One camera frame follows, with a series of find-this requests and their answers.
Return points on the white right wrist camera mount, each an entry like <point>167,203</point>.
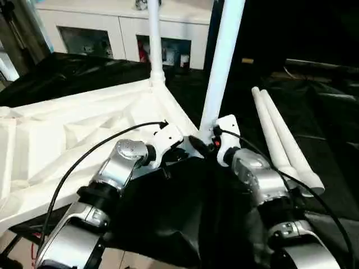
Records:
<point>230,129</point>

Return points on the black shiny mat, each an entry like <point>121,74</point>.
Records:
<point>182,210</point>

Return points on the small yellow label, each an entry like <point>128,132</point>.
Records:
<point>246,60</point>

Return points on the light blue panel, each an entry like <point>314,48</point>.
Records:
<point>49,43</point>

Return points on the long black bar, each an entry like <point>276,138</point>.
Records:
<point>322,65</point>

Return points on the white plastic table leg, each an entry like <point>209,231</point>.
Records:
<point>155,42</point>
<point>221,56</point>
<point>283,134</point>
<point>265,126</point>

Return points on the black metal table frame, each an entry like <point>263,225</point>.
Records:
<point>12,245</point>

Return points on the black silver ornament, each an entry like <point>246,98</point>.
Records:
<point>140,2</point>

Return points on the white display cabinet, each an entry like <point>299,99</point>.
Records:
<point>112,22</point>

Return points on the red white box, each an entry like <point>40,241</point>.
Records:
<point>143,53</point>

